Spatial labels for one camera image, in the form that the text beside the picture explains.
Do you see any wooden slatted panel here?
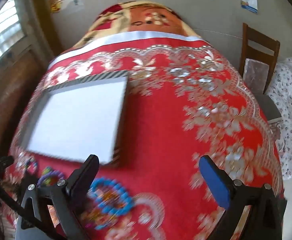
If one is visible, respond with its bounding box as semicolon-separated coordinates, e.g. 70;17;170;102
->
0;45;45;155

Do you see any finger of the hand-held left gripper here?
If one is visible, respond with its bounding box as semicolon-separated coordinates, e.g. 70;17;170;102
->
0;156;14;168

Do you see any window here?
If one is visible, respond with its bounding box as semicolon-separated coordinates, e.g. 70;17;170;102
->
0;0;28;67

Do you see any blue bead bracelet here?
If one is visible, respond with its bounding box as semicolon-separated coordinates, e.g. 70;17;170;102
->
89;177;136;217

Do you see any purple bead bracelet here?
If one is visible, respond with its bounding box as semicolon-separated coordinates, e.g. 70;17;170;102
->
37;169;66;187

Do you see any red gold wall ornament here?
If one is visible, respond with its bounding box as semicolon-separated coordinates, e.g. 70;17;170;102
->
48;0;63;13

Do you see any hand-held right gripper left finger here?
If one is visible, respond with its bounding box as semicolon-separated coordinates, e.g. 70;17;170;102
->
20;154;100;240

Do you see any white floral cloth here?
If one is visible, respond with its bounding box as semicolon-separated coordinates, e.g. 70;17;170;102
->
265;57;292;180

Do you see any red floral tablecloth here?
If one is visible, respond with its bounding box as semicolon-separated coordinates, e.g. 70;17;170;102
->
3;31;287;240

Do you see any wooden chair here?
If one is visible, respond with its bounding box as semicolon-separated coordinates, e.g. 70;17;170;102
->
238;22;281;95

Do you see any white tray with striped rim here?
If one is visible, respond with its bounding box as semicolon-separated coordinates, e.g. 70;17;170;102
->
19;71;129;168

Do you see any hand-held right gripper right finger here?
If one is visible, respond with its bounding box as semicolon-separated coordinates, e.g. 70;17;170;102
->
199;155;285;240

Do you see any black cable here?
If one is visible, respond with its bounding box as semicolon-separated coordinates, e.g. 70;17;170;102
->
0;164;63;240

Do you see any orange patterned blanket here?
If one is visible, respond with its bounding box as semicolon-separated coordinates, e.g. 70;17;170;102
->
73;1;204;53

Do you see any multicolour bead bracelet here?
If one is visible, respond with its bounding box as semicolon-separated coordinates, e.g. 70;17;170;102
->
23;158;39;176

